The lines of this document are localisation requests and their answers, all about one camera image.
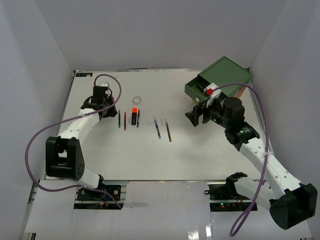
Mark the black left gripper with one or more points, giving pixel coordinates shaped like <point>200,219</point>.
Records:
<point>112,113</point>

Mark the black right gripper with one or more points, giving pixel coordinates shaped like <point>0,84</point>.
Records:
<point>194,115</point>

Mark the green drawer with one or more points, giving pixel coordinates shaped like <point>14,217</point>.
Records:
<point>195,94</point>

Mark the orange cap black highlighter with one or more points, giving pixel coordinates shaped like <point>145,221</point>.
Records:
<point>134,115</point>

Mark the purple pen refill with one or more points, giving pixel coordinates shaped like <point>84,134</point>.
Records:
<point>138,118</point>

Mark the blue cap black highlighter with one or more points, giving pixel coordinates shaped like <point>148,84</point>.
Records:
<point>200,87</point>

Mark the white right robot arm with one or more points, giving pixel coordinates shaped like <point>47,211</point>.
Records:
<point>287,199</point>

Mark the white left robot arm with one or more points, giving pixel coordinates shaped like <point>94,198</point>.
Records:
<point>63,154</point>

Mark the green pen refill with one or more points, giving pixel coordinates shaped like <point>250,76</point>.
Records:
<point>119,119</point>

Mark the red pen refill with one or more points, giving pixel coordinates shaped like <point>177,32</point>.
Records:
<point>125,121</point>

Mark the black pen refill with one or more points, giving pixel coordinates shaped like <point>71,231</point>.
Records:
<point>168,131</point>

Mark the small clear tape roll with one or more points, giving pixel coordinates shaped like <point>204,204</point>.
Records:
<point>137,100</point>

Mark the blue pen refill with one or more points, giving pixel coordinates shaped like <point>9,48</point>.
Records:
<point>157,129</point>

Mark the green drawer cabinet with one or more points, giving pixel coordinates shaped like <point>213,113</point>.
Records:
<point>225,71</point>

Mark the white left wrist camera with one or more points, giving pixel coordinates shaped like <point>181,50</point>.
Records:
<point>105,89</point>

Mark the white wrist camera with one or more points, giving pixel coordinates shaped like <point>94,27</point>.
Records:
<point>105,89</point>
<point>212,92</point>

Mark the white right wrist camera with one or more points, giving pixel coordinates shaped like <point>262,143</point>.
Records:
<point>212,92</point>

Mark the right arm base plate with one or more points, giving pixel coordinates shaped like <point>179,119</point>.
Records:
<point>220,200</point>

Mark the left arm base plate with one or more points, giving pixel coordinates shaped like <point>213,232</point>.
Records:
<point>92,200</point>

